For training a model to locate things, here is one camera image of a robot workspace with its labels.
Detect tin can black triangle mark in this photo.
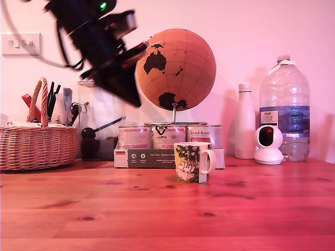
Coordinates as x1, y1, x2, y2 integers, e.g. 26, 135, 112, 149
151, 124, 187, 150

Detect white wall light switch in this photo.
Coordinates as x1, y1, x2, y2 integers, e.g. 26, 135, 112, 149
1, 32, 43, 57

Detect clear plastic storage container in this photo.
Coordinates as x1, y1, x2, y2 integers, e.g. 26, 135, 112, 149
77, 79, 128, 161

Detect large clear water bottle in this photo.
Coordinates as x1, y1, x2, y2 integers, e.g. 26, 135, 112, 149
259, 54, 311, 162

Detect red packet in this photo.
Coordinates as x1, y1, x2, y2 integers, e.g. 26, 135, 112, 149
21, 94, 42, 122

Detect brown handled tool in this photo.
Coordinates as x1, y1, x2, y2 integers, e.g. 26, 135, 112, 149
70, 102, 81, 126

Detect small white round camera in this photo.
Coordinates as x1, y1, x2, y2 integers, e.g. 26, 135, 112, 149
253, 125, 285, 165

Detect white metal bottle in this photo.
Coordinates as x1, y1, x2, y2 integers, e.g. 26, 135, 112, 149
234, 83, 256, 159

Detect wicker basket with handle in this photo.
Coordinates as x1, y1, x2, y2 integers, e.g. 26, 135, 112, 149
0, 77, 79, 172

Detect dark cardboard can tray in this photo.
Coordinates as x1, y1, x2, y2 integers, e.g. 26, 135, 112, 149
114, 148, 226, 169

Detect white papers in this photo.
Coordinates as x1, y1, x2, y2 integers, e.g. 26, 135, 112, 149
0, 121, 66, 129

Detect floral print mug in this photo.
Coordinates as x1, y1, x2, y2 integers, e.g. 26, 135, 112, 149
173, 142, 217, 184

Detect tin can pink label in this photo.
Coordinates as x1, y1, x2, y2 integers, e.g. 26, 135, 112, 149
118, 125, 153, 151

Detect tin can script lettering label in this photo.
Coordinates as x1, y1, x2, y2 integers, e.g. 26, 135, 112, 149
186, 125, 223, 150

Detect blue and white tool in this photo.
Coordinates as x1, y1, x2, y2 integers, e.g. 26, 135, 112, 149
63, 87, 73, 110

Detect cork globe on metal stand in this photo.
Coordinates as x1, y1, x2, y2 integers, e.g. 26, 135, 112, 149
135, 28, 217, 126

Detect black pen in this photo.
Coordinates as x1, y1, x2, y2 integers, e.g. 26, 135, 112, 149
52, 84, 62, 105
47, 82, 55, 120

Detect black coffee scoop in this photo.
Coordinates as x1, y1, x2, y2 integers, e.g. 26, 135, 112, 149
81, 116, 127, 141

